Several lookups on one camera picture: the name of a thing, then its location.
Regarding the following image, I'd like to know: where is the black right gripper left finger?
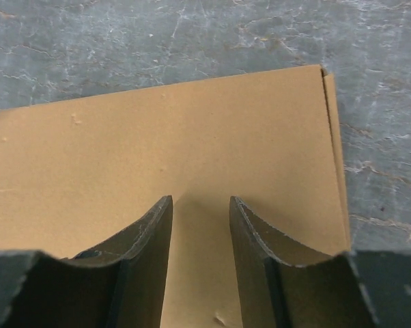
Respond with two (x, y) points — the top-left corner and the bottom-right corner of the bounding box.
(0, 195), (173, 327)

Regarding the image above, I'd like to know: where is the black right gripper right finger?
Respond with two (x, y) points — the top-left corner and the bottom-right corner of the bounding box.
(229, 197), (411, 327)

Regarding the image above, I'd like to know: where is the brown cardboard box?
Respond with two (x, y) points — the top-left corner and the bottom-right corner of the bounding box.
(0, 65), (350, 327)

